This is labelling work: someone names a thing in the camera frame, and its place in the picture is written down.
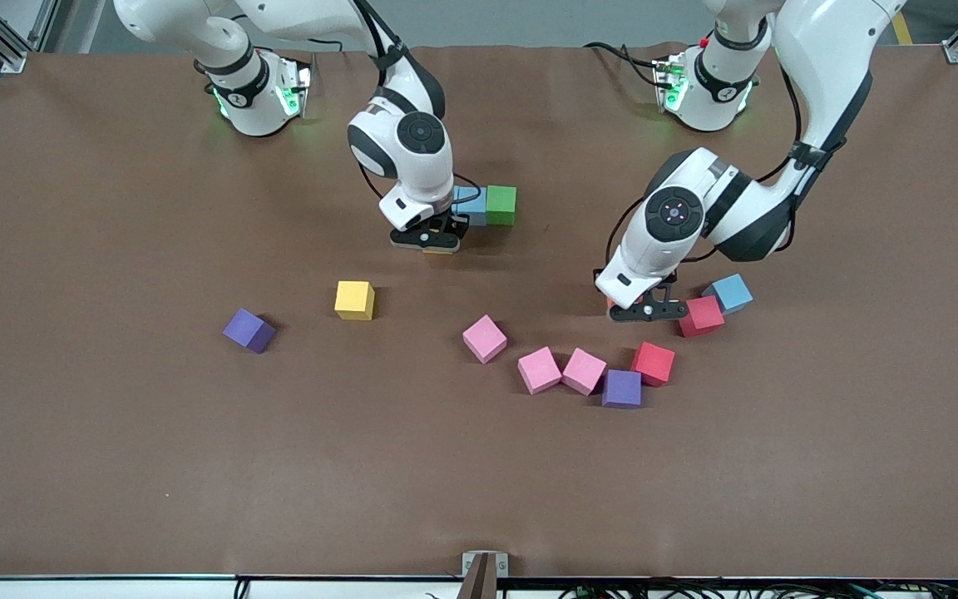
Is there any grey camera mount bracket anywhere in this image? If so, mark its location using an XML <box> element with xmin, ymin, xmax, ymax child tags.
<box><xmin>461</xmin><ymin>551</ymin><xmax>510</xmax><ymax>599</ymax></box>

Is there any green foam cube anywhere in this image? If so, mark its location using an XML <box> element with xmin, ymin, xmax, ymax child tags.
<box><xmin>486</xmin><ymin>186</ymin><xmax>518</xmax><ymax>227</ymax></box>

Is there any pink foam cube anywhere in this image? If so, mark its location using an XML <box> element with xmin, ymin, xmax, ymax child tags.
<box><xmin>517</xmin><ymin>346</ymin><xmax>563</xmax><ymax>396</ymax></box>
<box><xmin>462</xmin><ymin>314</ymin><xmax>508</xmax><ymax>365</ymax></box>
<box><xmin>561</xmin><ymin>347</ymin><xmax>608</xmax><ymax>397</ymax></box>

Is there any brown table cover sheet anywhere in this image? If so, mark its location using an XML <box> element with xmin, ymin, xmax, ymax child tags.
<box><xmin>0</xmin><ymin>42</ymin><xmax>958</xmax><ymax>581</ymax></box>

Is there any black base cable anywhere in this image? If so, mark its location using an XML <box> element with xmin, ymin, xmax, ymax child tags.
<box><xmin>583</xmin><ymin>40</ymin><xmax>673</xmax><ymax>89</ymax></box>

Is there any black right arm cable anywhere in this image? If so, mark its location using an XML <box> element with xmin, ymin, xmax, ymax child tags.
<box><xmin>354</xmin><ymin>0</ymin><xmax>490</xmax><ymax>219</ymax></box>

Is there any purple foam cube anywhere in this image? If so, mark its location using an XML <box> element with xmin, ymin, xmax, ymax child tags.
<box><xmin>223</xmin><ymin>308</ymin><xmax>277</xmax><ymax>355</ymax></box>
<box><xmin>601</xmin><ymin>369</ymin><xmax>643</xmax><ymax>409</ymax></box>

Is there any white table edge rail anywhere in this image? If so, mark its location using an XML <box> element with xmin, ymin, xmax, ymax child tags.
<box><xmin>0</xmin><ymin>572</ymin><xmax>958</xmax><ymax>599</ymax></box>

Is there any red foam cube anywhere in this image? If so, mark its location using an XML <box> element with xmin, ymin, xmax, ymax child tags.
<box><xmin>631</xmin><ymin>341</ymin><xmax>677</xmax><ymax>388</ymax></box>
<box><xmin>679</xmin><ymin>295</ymin><xmax>726</xmax><ymax>339</ymax></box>

